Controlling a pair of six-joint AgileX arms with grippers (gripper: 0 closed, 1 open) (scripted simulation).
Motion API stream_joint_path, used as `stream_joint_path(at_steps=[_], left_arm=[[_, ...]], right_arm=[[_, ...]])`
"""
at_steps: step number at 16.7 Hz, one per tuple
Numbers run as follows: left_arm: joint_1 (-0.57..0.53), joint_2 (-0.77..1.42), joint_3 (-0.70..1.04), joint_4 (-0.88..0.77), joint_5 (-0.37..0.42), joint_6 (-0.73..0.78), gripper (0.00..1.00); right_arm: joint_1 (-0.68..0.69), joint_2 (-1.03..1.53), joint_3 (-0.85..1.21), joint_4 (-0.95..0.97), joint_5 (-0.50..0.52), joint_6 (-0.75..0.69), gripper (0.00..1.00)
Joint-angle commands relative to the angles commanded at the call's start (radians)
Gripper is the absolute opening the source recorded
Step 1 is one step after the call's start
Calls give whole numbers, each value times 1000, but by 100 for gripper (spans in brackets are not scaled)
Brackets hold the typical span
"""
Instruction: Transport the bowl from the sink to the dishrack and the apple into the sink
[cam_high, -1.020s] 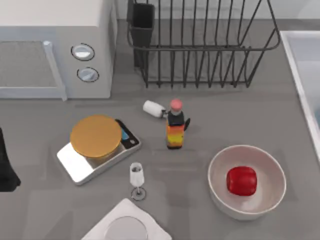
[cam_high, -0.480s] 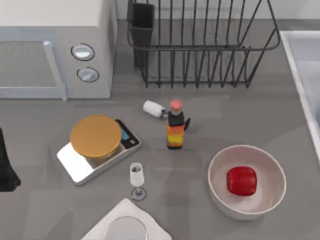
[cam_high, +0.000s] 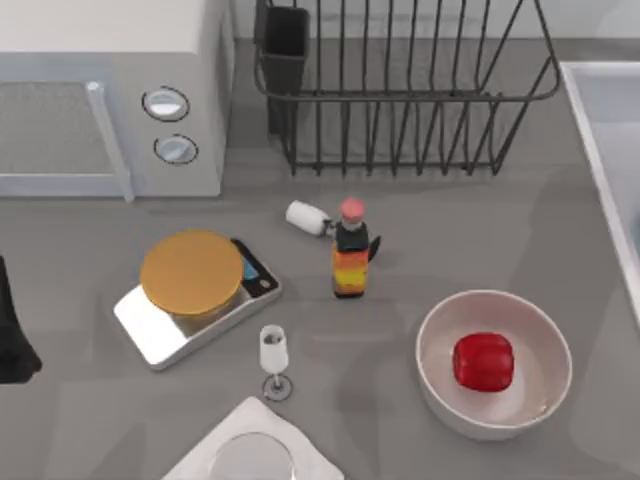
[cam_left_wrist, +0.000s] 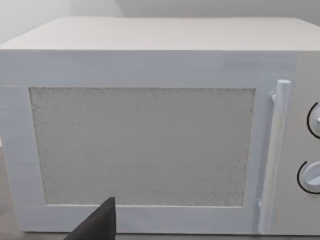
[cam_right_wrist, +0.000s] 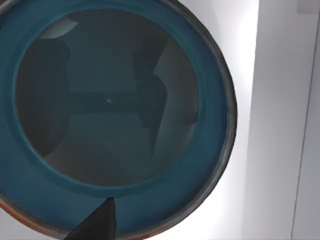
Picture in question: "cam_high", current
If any white bottle lying down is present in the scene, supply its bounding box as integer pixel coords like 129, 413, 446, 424
284, 199, 337, 239

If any dark sauce bottle pink cap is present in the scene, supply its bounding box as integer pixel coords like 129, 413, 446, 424
331, 196, 372, 300

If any white wine glass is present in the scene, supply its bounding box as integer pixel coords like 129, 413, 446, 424
258, 323, 295, 402

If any round microwave knob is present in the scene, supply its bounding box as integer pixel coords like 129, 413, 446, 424
152, 133, 199, 165
141, 85, 191, 123

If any silver kitchen scale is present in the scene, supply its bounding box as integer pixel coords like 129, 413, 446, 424
112, 237, 283, 372

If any black utensil holder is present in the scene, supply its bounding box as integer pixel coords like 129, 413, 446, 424
254, 4, 311, 135

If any red bell pepper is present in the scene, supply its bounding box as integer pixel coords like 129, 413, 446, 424
452, 333, 516, 393

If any clear glass cup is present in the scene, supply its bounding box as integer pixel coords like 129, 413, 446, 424
208, 431, 296, 480

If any pale microwave oven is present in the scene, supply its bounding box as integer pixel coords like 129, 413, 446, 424
0, 0, 236, 202

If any white bowl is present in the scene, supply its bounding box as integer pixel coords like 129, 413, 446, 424
415, 289, 574, 442

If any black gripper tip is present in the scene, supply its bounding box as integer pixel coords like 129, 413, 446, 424
0, 254, 43, 385

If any dark wire dish rack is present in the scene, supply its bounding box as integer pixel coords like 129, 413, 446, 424
252, 0, 561, 178

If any microwave door handle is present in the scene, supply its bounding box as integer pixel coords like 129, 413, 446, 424
85, 81, 136, 203

